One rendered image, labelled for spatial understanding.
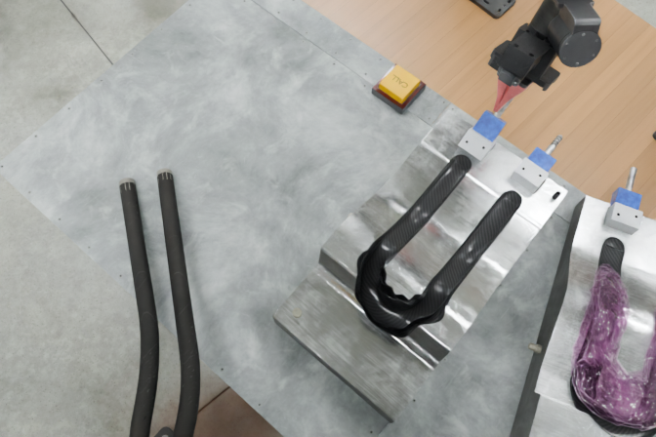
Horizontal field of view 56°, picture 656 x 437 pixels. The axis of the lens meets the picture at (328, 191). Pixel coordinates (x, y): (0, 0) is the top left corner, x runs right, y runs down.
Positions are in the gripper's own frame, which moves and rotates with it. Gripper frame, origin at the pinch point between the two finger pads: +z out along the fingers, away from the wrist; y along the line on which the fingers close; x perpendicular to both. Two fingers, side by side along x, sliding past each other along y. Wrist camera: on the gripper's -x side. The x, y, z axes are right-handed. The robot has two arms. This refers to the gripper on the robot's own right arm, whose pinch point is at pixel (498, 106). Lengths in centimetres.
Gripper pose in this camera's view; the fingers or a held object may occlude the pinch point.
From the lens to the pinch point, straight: 107.2
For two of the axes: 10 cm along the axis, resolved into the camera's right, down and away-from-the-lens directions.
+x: 5.6, -4.1, 7.2
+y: 7.7, 5.9, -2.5
